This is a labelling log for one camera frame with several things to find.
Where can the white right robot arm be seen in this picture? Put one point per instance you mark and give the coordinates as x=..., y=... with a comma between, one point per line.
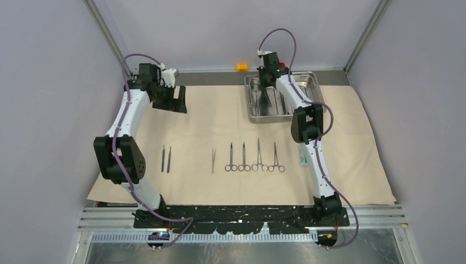
x=307, y=129

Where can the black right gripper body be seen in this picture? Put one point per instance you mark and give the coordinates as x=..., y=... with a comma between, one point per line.
x=262, y=71

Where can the steel scalpel handle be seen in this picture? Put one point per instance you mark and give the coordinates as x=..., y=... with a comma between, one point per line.
x=169, y=161
x=163, y=160

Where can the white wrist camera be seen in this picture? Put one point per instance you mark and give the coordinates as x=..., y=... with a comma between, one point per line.
x=168, y=76
x=262, y=53

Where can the steel tweezers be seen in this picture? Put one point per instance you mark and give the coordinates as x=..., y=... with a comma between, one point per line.
x=213, y=159

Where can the long steel needle holder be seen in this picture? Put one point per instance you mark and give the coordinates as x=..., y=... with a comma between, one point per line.
x=259, y=165

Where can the steel forceps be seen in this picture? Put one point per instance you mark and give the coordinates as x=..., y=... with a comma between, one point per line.
x=261, y=103

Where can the straight steel scissors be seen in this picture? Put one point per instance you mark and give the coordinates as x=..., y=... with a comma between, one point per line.
x=244, y=167

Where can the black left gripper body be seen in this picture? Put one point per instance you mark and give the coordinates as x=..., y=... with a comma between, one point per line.
x=165, y=99

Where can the green white sterile packet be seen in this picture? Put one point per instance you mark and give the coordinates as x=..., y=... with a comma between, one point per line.
x=302, y=158

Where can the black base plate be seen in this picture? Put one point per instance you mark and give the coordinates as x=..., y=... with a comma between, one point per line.
x=238, y=219

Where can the steel hemostat clamp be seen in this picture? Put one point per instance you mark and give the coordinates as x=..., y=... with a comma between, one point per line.
x=276, y=165

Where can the yellow block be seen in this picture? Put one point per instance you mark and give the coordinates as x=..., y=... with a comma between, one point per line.
x=242, y=67

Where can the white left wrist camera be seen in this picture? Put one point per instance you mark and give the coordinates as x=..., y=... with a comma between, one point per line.
x=168, y=76

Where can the curved steel scissors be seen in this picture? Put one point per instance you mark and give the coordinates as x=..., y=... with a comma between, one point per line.
x=231, y=167

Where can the steel mesh instrument tray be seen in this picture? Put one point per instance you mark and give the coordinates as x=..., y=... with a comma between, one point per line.
x=279, y=110

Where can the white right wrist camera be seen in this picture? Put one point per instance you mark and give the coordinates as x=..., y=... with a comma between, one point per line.
x=262, y=53

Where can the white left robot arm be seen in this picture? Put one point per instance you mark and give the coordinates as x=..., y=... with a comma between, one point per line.
x=119, y=157

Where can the cream cloth wrap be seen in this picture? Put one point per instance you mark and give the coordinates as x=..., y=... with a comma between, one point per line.
x=216, y=116

